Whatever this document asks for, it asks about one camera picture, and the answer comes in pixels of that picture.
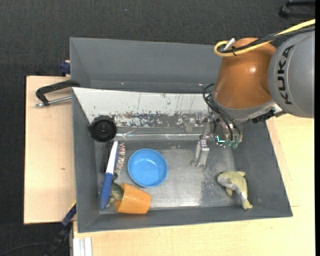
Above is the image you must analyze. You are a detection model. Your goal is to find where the blue bowl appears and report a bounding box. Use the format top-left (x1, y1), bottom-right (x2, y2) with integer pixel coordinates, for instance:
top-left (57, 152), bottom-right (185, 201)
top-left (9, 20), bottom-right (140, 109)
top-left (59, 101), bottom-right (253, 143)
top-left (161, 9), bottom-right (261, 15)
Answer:
top-left (127, 148), bottom-right (169, 189)

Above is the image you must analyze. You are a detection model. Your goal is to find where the orange cup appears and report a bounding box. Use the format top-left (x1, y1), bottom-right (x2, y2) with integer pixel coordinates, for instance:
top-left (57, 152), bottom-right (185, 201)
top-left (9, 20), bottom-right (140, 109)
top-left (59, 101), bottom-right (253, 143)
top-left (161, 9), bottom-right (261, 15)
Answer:
top-left (114, 182), bottom-right (152, 215)

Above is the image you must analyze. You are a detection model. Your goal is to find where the pale wood board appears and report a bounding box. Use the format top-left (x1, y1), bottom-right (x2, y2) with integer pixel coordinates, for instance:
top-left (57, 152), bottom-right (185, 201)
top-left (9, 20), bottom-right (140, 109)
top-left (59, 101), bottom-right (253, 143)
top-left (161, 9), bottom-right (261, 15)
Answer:
top-left (23, 75), bottom-right (77, 225)

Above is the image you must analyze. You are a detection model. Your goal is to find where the blue and white handled brush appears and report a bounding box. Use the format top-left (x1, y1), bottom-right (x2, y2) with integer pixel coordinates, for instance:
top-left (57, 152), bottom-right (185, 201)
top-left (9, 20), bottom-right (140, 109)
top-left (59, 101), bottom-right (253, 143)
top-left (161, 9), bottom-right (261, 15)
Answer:
top-left (99, 140), bottom-right (126, 212)

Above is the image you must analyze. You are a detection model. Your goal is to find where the grey metal bin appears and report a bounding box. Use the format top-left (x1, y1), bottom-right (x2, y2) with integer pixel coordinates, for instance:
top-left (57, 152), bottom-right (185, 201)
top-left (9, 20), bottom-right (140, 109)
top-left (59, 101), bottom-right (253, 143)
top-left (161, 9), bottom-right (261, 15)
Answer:
top-left (68, 36), bottom-right (294, 234)

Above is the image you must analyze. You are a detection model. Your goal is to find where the yellow and grey plush dolphin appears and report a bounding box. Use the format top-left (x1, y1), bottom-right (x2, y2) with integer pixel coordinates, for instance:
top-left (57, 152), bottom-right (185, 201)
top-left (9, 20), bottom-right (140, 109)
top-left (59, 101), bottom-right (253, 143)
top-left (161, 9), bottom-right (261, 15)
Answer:
top-left (216, 170), bottom-right (254, 210)

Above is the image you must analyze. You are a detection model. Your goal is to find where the black ribbed round cap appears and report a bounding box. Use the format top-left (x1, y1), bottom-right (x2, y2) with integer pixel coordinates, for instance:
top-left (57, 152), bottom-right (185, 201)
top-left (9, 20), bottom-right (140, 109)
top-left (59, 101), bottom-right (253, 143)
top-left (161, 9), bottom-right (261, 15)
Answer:
top-left (87, 114), bottom-right (118, 143)

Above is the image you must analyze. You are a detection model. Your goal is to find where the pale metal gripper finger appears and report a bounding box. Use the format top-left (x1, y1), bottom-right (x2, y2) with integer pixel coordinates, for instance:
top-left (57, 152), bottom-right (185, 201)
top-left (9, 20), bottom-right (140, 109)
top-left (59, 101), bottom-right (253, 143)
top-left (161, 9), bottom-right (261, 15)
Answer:
top-left (199, 139), bottom-right (211, 168)
top-left (190, 146), bottom-right (203, 168)

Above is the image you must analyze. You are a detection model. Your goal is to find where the green toy animal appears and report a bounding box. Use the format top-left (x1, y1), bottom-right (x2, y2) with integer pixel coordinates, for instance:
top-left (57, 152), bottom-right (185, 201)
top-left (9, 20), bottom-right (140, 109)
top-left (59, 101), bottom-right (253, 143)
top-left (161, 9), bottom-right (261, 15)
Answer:
top-left (105, 181), bottom-right (125, 209)

